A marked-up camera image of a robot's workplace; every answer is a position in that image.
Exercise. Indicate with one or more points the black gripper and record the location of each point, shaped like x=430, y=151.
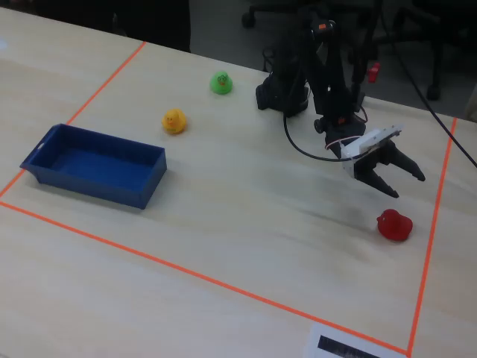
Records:
x=373, y=167

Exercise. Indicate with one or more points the orange tape strip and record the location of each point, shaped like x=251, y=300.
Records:
x=223, y=285
x=113, y=75
x=434, y=223

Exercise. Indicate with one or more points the blue plastic box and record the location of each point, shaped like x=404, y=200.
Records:
x=97, y=168

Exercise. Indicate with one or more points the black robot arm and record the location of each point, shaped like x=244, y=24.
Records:
x=328, y=74

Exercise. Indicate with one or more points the white paper with black bar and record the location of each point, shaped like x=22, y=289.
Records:
x=313, y=343

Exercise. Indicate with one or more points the red rubber duck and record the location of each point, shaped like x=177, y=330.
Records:
x=395, y=225

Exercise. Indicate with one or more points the yellow rubber duck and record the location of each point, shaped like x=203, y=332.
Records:
x=174, y=121

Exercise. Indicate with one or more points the black office chair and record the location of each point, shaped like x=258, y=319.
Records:
x=249, y=19
x=436, y=56

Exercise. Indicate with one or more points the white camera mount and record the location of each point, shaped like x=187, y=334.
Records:
x=372, y=141

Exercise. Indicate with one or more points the green rubber duck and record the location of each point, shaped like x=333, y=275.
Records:
x=221, y=83

